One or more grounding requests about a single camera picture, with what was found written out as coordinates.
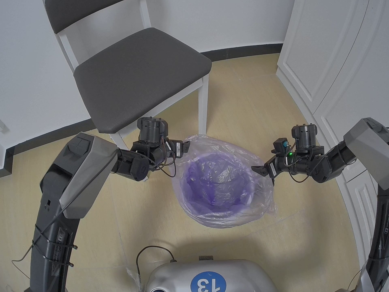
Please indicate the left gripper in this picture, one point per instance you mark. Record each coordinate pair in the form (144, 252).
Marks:
(170, 151)

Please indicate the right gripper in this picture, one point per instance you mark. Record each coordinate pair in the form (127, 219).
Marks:
(281, 164)

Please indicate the purple plastic bag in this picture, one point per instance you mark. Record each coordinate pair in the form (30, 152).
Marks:
(212, 175)

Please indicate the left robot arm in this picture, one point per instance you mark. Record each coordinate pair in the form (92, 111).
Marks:
(79, 172)

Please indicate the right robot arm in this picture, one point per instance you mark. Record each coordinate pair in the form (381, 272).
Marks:
(331, 160)

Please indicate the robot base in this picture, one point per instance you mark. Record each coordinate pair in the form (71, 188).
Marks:
(212, 275)

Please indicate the grey padded white chair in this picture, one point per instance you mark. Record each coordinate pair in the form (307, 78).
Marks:
(142, 68)

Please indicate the white wardrobe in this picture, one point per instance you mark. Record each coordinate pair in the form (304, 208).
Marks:
(334, 56)

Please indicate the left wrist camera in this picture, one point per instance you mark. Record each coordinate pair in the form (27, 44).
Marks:
(164, 127)

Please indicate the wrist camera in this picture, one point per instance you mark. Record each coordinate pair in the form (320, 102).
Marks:
(281, 146)
(164, 127)

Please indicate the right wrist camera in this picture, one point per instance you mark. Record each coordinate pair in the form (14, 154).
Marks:
(281, 146)

